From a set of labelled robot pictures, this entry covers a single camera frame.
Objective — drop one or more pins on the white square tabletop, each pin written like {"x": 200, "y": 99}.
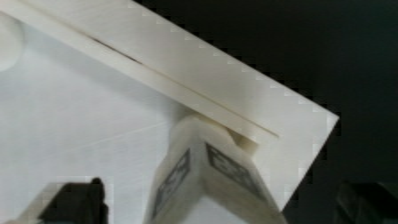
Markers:
{"x": 88, "y": 114}

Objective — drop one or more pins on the white leg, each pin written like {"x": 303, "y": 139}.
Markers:
{"x": 209, "y": 189}

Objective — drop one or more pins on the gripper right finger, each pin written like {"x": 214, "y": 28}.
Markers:
{"x": 367, "y": 203}

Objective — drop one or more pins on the white U-shaped fence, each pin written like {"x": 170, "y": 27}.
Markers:
{"x": 271, "y": 114}

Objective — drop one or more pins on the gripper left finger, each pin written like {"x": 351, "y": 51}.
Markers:
{"x": 68, "y": 204}

